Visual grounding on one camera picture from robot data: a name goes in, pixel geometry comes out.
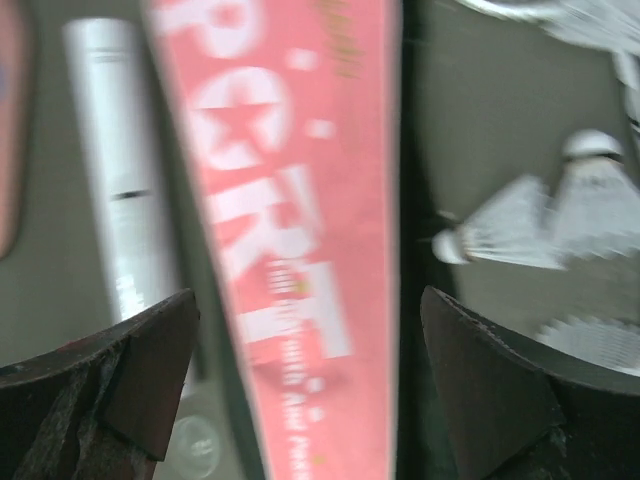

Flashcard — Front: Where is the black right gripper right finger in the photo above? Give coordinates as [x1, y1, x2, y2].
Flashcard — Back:
[421, 287, 639, 479]

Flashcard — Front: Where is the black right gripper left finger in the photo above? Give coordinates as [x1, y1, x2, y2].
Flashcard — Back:
[1, 290, 199, 479]

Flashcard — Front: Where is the white plastic shuttlecock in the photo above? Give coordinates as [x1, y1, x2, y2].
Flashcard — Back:
[549, 130, 639, 258]
[432, 174, 585, 270]

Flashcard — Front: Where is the clear round tube lid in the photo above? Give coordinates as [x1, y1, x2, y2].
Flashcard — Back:
[167, 415, 221, 480]

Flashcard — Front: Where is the pink sport racket bag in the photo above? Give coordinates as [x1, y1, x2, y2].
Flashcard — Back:
[143, 1, 402, 479]

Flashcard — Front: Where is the white shuttlecock tube on table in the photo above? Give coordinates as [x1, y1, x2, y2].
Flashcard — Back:
[63, 18, 182, 322]

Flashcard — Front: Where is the pink three-tier wooden shelf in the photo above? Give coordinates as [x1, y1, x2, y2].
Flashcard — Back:
[1, 1, 33, 257]

